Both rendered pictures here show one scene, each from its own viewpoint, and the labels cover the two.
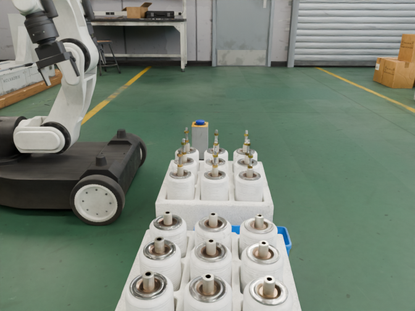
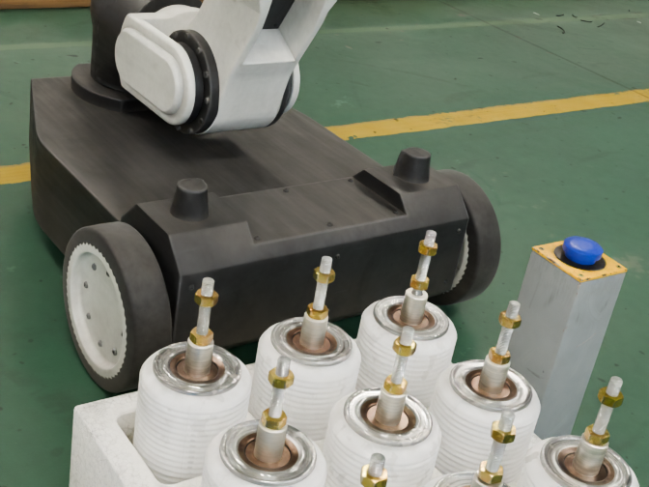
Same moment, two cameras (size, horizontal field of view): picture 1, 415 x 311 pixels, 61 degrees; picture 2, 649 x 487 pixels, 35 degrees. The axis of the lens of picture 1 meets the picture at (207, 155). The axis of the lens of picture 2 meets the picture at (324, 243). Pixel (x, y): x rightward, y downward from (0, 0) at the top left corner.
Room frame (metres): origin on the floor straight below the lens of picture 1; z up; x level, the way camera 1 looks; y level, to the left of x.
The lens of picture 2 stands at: (0.70, -0.51, 0.77)
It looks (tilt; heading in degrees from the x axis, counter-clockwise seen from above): 27 degrees down; 49
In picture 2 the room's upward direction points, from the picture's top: 10 degrees clockwise
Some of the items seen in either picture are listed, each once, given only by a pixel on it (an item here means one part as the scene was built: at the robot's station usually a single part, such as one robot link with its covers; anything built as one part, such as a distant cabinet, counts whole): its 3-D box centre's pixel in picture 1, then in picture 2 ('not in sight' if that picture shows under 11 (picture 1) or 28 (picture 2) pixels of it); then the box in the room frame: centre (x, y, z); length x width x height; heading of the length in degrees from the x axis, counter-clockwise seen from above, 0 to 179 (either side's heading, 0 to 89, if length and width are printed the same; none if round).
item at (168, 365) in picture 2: (180, 174); (197, 368); (1.11, 0.09, 0.25); 0.08 x 0.08 x 0.01
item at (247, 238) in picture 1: (257, 255); not in sight; (0.79, -0.13, 0.16); 0.10 x 0.10 x 0.18
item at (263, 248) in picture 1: (263, 248); not in sight; (0.67, -0.13, 0.26); 0.02 x 0.02 x 0.03
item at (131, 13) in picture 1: (137, 10); not in sight; (5.90, 1.10, 0.87); 0.40 x 0.30 x 0.23; 76
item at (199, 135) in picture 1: (199, 157); (539, 384); (1.51, 0.03, 0.16); 0.07 x 0.07 x 0.31; 88
